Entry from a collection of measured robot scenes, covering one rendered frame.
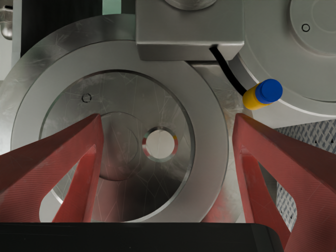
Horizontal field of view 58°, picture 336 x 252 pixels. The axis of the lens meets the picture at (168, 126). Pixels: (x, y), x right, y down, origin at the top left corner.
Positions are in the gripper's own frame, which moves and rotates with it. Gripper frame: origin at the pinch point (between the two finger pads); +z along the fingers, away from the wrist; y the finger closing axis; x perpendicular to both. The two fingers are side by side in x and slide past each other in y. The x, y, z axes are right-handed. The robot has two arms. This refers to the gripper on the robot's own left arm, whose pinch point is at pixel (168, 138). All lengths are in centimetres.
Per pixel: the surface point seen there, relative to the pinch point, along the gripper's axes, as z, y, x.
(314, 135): 14.7, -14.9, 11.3
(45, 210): 0.3, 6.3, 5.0
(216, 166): 1.9, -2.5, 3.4
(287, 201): 14.9, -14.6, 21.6
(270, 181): 25.0, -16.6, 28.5
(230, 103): 4.5, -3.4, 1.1
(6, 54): 260, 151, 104
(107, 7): 273, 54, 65
